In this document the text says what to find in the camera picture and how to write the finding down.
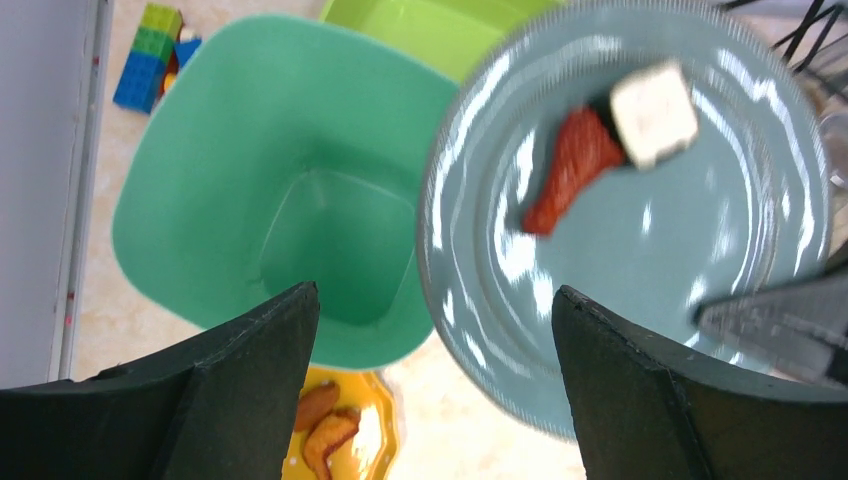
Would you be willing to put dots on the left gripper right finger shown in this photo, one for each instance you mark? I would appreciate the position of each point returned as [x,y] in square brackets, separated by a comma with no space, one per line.
[647,407]

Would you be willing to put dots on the yellow scalloped plate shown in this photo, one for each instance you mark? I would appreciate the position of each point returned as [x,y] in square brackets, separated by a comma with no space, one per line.
[370,453]

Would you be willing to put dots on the stacked toy blocks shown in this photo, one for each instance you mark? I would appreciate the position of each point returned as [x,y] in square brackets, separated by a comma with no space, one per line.
[161,47]

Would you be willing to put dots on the white cube food piece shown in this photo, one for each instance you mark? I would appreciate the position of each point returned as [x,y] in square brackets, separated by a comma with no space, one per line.
[653,113]

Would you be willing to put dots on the orange chicken wing piece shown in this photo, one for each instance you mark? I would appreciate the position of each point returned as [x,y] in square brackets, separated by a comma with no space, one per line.
[329,434]

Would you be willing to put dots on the brown nugget food piece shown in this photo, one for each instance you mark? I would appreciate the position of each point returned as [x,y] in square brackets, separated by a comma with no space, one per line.
[315,404]

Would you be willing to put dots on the teal trash bin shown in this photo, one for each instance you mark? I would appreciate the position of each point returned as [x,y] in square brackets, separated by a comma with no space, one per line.
[288,150]

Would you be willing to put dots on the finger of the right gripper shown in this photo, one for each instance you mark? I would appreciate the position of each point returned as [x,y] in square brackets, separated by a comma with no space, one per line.
[801,329]

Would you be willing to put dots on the red drumstick food piece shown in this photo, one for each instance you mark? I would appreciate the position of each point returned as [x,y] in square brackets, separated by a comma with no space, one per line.
[583,151]

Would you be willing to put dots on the black wire rack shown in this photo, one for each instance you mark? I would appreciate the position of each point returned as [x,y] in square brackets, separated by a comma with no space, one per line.
[811,37]

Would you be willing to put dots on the grey-blue plate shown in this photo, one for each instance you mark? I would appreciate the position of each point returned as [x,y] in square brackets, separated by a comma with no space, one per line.
[747,206]

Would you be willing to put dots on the green plastic basin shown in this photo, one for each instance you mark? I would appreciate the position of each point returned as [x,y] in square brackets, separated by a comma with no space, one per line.
[451,36]

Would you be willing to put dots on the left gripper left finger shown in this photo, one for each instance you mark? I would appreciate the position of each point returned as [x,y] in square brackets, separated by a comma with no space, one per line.
[219,405]

